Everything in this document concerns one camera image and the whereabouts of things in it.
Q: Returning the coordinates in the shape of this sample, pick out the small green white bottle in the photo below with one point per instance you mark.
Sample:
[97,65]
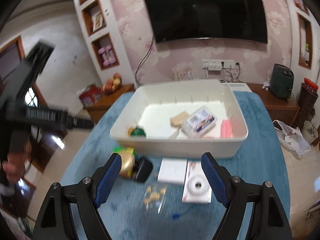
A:
[306,51]

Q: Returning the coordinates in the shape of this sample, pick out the green bottle gold cap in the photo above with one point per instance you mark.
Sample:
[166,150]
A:
[138,132]

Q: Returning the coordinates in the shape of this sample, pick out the dark green heater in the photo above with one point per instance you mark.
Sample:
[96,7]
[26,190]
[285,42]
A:
[281,82]

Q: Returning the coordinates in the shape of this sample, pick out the wooden side cabinet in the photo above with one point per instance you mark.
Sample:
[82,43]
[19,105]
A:
[117,96]

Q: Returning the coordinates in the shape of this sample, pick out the white plastic storage bin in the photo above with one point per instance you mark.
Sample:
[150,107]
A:
[155,112]

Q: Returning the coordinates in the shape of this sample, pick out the person's left hand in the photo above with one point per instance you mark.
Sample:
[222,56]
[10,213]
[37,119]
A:
[12,167]

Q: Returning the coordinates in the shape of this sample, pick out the beige wedge block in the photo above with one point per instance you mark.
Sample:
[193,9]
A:
[178,120]

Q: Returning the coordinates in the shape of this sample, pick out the clear plastic box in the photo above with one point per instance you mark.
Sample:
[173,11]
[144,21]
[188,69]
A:
[200,121]

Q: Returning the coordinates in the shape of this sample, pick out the white compact camera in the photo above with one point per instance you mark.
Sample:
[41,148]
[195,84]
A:
[196,185]

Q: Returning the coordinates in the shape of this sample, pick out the white wall outlet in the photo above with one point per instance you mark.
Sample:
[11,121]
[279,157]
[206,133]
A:
[205,62]

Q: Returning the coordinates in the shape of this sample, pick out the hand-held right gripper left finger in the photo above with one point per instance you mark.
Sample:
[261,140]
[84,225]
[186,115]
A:
[110,177]

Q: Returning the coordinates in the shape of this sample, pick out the black box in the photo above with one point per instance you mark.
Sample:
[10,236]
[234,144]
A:
[143,170]

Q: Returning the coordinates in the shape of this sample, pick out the white bucket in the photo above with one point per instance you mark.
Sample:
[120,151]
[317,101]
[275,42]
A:
[311,132]

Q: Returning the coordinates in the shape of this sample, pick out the small white figurine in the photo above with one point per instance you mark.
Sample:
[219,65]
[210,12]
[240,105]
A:
[266,85]

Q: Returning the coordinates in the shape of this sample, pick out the pink dumbbell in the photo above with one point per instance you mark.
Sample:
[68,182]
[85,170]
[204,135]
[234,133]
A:
[104,57]
[111,54]

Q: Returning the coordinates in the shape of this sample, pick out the multicoloured puzzle cube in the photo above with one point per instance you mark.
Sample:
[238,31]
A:
[125,151]

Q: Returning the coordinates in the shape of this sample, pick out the red pink box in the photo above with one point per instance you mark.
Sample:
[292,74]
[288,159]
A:
[298,0]

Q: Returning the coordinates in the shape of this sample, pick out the brown wicker basket red lid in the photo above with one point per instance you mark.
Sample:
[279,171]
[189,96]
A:
[305,100]

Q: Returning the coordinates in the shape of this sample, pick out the black television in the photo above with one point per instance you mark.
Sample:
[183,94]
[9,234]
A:
[205,12]

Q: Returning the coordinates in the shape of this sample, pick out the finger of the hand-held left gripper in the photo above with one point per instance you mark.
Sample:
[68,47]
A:
[80,123]

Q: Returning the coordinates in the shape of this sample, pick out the gold lid jar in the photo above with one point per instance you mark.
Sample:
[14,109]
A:
[127,166]

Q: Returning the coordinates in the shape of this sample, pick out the small clear bag of beads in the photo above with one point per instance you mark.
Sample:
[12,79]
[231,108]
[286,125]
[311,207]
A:
[153,196]

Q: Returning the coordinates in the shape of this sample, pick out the white plastic bag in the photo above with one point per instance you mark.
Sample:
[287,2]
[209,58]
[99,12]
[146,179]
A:
[292,140]

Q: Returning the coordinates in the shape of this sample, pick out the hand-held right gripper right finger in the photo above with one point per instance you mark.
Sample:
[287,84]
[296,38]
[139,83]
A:
[215,177]

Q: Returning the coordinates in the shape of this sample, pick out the blue fleece blanket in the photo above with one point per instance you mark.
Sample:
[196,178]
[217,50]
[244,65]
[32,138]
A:
[140,225]

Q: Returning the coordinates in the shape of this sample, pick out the wooden television cabinet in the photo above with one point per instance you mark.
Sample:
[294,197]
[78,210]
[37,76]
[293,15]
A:
[280,105]

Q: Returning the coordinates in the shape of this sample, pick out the white charger box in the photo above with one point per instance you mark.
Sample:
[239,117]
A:
[172,171]

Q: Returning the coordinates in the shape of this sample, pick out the red gift box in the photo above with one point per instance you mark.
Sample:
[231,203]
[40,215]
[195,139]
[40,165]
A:
[90,96]

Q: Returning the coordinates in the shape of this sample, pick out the fruit basket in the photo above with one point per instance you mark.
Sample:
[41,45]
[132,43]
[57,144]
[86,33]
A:
[112,83]

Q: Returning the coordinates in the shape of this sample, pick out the white power strip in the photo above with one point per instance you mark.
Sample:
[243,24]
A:
[214,67]

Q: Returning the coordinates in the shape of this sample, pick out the white set-top box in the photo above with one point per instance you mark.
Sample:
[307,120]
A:
[237,87]

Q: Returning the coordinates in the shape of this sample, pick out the picture book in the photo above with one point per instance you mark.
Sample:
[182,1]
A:
[98,22]

